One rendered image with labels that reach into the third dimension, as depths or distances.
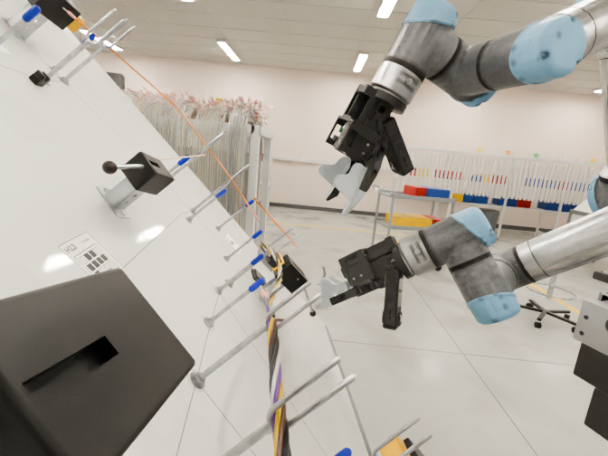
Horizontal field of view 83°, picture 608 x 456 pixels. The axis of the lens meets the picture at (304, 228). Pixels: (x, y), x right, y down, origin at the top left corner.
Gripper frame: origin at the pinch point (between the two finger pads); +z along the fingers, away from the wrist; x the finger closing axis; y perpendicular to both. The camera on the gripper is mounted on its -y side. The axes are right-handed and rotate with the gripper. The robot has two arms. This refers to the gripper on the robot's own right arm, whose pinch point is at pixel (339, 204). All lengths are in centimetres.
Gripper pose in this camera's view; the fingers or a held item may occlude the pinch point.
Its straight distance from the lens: 64.7
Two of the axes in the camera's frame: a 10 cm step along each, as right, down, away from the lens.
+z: -4.7, 8.5, 2.4
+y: -8.5, -3.5, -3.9
